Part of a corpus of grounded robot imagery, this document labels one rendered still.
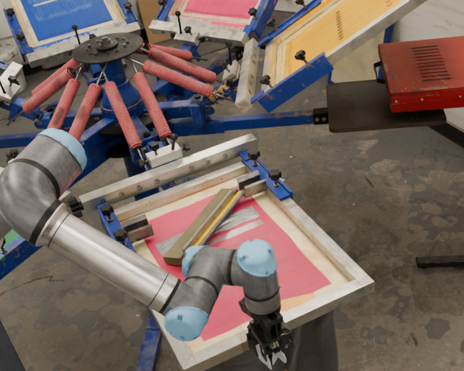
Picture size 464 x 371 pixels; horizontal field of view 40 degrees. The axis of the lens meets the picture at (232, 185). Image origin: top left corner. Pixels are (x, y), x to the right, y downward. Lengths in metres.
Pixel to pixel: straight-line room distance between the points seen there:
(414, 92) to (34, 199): 1.66
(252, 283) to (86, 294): 2.29
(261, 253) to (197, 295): 0.15
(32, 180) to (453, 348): 2.19
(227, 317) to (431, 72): 1.33
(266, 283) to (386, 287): 1.99
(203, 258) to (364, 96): 1.67
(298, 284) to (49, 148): 0.91
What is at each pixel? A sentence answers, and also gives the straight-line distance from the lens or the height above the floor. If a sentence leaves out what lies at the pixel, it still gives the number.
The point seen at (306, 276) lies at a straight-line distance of 1.94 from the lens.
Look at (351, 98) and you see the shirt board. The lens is 2.83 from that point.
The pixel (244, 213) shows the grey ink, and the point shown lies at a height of 0.96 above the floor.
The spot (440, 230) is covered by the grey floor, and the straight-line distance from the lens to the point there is 3.60.
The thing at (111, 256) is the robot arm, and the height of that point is 1.53.
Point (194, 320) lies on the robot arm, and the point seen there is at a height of 1.42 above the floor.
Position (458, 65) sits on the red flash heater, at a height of 1.10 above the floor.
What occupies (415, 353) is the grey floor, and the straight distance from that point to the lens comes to 2.99.
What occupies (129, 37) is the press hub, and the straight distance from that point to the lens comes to 2.82.
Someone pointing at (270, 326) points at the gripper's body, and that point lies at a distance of 1.37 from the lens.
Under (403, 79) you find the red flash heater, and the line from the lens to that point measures 2.63.
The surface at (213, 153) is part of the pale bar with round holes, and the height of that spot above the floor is 1.04.
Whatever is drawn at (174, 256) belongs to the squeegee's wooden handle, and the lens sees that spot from 2.03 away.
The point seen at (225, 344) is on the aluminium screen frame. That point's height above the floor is 0.99.
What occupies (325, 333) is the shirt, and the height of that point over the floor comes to 0.75.
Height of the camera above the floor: 2.30
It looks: 35 degrees down
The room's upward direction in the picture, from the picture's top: 10 degrees counter-clockwise
